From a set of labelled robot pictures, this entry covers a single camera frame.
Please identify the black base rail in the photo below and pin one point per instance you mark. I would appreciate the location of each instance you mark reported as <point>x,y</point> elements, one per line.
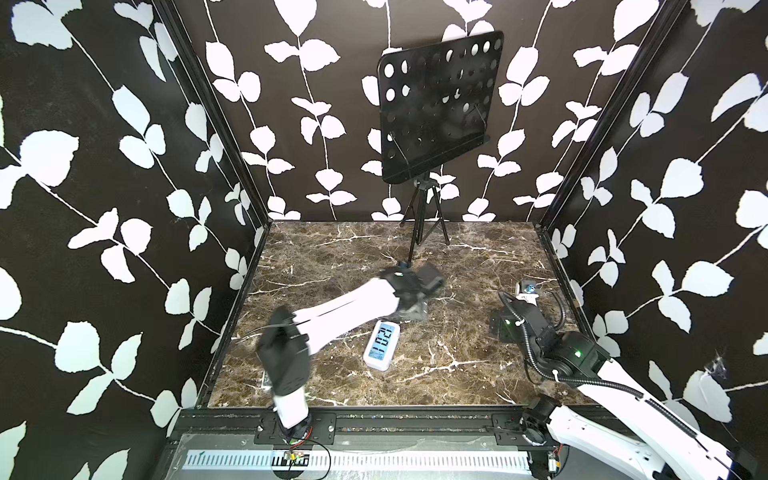
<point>330,424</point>

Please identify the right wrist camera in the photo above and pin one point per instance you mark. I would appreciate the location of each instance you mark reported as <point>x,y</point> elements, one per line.
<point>527,290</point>

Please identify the white slotted cable duct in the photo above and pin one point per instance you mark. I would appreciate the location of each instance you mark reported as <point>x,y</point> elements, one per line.
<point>513,462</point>

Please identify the white digital alarm clock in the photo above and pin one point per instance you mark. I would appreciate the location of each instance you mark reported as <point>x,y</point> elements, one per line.
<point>381,346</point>

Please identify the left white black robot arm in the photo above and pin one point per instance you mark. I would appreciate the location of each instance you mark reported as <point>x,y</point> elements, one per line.
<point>291,338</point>

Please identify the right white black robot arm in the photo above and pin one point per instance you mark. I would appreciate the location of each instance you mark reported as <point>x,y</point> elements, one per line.
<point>661,445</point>

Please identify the black perforated music stand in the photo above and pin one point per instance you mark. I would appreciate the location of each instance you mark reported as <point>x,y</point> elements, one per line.
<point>434,106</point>

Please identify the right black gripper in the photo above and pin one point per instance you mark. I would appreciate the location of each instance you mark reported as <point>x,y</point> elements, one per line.
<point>502,332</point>

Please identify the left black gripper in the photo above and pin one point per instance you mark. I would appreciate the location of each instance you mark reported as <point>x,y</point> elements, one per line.
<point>420,310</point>

